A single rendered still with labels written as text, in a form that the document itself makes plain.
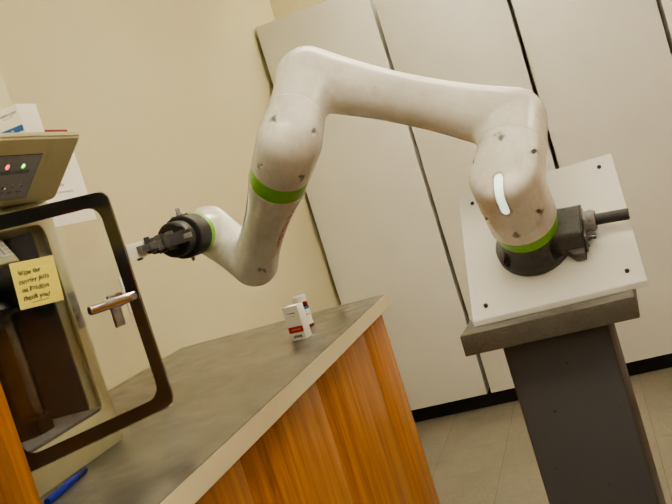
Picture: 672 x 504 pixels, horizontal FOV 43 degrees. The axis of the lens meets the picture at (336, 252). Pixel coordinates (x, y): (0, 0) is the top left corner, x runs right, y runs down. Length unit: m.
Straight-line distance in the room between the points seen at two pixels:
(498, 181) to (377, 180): 2.78
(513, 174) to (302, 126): 0.38
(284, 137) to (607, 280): 0.65
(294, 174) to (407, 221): 2.74
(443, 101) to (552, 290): 0.41
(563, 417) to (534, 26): 2.75
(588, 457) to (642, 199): 2.58
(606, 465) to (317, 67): 0.93
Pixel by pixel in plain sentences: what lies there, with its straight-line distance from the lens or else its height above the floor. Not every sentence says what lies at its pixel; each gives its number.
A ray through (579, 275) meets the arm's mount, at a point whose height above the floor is 0.98.
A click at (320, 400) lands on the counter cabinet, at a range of 1.89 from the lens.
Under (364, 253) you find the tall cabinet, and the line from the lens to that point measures 4.33.
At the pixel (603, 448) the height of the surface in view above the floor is 0.66.
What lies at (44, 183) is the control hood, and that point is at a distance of 1.60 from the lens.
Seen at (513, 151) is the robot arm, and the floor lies 1.24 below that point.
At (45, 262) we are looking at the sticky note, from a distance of 1.47.
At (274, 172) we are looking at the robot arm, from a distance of 1.55.
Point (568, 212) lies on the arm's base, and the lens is 1.68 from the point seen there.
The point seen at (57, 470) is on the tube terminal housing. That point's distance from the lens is 1.53.
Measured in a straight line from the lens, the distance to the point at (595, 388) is 1.68.
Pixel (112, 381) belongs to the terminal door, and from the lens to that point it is 1.50.
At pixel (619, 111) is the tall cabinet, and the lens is 4.17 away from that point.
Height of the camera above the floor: 1.26
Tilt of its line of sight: 4 degrees down
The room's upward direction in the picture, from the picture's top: 17 degrees counter-clockwise
